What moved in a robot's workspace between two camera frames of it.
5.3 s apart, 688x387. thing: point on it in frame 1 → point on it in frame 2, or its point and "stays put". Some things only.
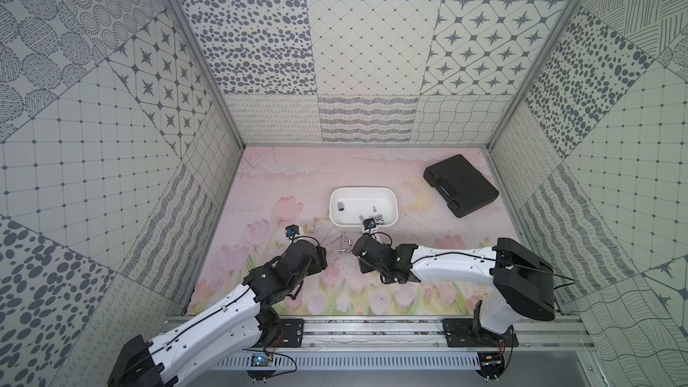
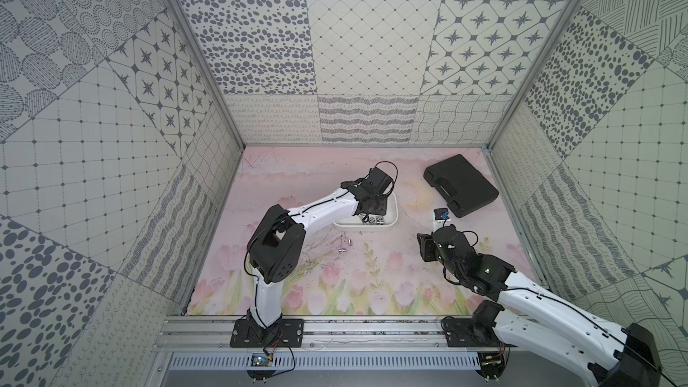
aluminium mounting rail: [395, 334] stays put
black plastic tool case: [460, 184] stays put
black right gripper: [364, 268] → [426, 244]
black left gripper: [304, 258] → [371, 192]
